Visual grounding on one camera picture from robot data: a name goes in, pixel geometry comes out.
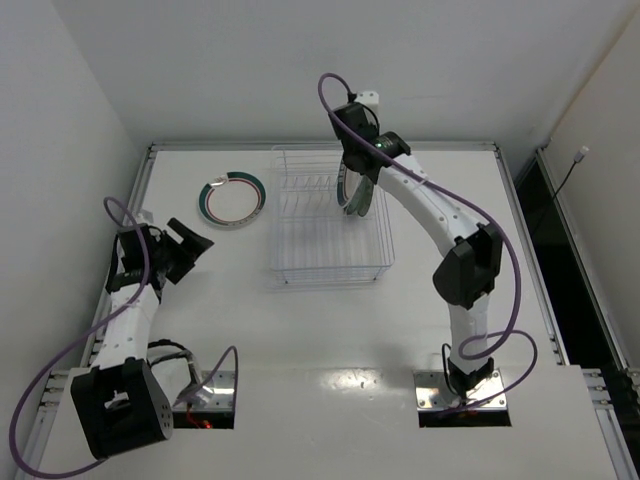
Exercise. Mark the metal base plate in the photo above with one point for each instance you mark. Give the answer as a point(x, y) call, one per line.
point(215, 397)
point(432, 394)

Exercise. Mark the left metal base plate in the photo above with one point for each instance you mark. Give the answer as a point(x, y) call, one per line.
point(215, 397)

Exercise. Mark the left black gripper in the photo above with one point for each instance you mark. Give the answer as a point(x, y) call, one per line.
point(176, 257)

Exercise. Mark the white plate with dark rim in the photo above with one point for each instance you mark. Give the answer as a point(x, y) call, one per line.
point(366, 188)

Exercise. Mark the blue patterned green plate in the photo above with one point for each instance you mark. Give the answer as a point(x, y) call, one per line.
point(357, 202)

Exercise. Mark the white wire dish rack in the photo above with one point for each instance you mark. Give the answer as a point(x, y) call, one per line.
point(313, 241)

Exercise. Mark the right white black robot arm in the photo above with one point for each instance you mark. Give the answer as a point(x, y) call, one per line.
point(471, 251)

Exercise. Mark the green red rimmed plate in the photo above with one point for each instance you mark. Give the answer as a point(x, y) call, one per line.
point(232, 200)
point(347, 184)

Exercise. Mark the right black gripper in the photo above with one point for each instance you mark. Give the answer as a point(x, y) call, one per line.
point(358, 166)

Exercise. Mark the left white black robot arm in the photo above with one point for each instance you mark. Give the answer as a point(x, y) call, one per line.
point(120, 403)

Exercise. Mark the black wall cable white plug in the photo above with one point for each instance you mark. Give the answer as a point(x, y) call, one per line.
point(577, 159)

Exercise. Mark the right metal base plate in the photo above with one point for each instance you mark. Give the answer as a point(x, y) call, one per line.
point(432, 394)

